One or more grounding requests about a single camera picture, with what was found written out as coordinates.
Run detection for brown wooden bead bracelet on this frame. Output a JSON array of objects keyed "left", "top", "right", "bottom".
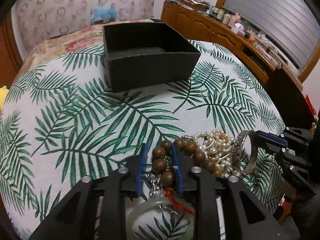
[{"left": 151, "top": 138, "right": 217, "bottom": 186}]

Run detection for pale green jade bangle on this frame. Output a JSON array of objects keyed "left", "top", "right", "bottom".
[{"left": 126, "top": 197, "right": 195, "bottom": 239}]

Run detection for silver metal bangle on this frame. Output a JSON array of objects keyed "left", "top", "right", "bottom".
[{"left": 231, "top": 130, "right": 258, "bottom": 175}]

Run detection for white pearl necklace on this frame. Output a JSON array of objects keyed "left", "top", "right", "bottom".
[{"left": 194, "top": 129, "right": 238, "bottom": 178}]

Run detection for black jewelry box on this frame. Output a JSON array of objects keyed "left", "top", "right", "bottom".
[{"left": 103, "top": 22, "right": 201, "bottom": 93}]

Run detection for palm leaf print cloth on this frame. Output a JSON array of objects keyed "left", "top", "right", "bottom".
[{"left": 1, "top": 41, "right": 285, "bottom": 239}]

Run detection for pink tissue box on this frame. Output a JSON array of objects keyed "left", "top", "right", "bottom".
[{"left": 231, "top": 23, "right": 245, "bottom": 37}]

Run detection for grey window blind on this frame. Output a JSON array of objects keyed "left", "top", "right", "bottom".
[{"left": 224, "top": 0, "right": 319, "bottom": 69}]

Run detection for wooden sideboard cabinet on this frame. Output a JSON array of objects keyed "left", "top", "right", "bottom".
[{"left": 161, "top": 2, "right": 303, "bottom": 91}]

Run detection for floral bed quilt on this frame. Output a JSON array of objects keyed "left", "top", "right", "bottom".
[{"left": 22, "top": 18, "right": 156, "bottom": 73}]

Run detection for yellow pikachu plush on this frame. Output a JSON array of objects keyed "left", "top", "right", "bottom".
[{"left": 0, "top": 86, "right": 9, "bottom": 111}]

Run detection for blue plush toy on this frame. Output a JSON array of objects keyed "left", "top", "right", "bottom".
[{"left": 91, "top": 7, "right": 117, "bottom": 25}]

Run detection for patterned lace curtain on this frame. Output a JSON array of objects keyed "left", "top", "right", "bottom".
[{"left": 15, "top": 0, "right": 156, "bottom": 51}]

